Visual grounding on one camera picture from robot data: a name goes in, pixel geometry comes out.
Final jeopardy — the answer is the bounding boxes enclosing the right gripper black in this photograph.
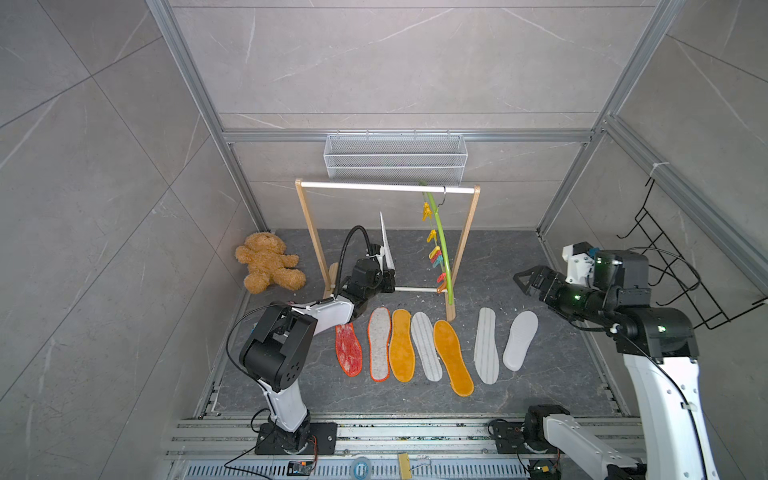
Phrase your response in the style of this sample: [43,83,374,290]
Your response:
[513,265,610,326]

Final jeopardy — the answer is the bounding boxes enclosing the white striped insole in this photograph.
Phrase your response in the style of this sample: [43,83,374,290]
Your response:
[473,307,499,385]
[410,312,443,382]

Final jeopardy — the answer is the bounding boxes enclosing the green clip hanger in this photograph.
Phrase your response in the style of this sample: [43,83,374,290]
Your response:
[422,186,455,306]

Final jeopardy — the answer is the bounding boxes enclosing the orange fuzzy insole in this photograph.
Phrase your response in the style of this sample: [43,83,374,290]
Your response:
[433,320,474,397]

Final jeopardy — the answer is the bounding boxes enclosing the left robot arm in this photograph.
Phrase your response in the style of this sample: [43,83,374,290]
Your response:
[227,225,395,453]

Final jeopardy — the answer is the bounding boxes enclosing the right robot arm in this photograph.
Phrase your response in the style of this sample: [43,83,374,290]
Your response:
[513,242,719,479]

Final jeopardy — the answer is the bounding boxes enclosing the wooden clothes rack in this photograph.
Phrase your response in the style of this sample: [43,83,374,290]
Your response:
[293,178,482,323]

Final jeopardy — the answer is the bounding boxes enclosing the yellow clothes peg top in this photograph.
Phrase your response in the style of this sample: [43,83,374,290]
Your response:
[422,202,433,221]

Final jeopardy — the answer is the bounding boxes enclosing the brown teddy bear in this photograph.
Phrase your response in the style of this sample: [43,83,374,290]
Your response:
[235,232,306,295]

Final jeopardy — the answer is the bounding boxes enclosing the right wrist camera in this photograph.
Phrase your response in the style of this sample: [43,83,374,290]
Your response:
[562,242,599,288]

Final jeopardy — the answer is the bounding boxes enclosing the black wall hook rack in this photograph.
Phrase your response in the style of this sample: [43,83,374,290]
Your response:
[616,179,767,331]

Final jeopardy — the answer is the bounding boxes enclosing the white wire mesh basket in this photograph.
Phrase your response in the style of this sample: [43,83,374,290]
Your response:
[323,133,468,186]

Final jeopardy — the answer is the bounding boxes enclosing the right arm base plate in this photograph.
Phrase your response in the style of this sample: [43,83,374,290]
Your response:
[487,418,535,454]

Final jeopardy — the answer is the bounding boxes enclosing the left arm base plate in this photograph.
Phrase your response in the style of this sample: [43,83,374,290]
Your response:
[254,422,338,455]

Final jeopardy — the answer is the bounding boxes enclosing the aluminium floor rail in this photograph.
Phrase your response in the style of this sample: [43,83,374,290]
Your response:
[161,414,582,479]

